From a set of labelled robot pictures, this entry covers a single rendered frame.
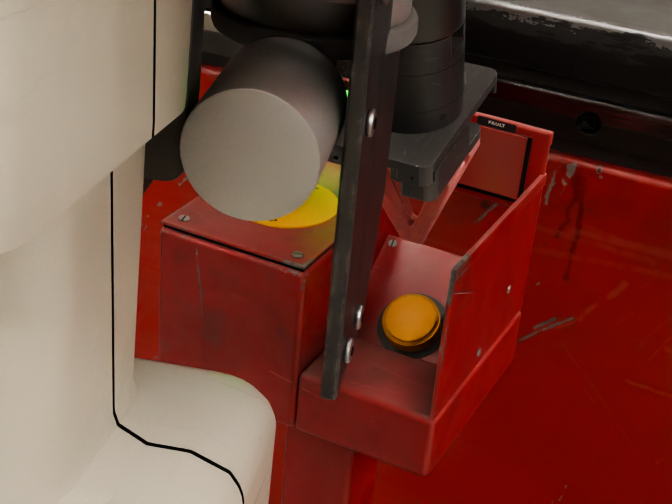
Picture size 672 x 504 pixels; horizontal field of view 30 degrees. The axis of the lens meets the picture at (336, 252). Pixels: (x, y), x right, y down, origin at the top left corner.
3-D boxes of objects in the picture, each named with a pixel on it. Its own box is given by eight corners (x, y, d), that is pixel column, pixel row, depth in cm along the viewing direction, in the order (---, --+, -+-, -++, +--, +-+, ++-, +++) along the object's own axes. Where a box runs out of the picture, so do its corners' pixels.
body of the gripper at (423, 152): (498, 96, 73) (504, -17, 68) (428, 196, 67) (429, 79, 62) (397, 72, 76) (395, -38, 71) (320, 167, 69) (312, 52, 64)
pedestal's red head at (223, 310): (155, 378, 85) (158, 133, 76) (272, 280, 97) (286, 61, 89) (425, 481, 77) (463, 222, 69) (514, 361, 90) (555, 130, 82)
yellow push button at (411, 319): (377, 348, 83) (372, 333, 81) (400, 300, 85) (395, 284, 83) (430, 366, 82) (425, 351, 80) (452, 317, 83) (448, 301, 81)
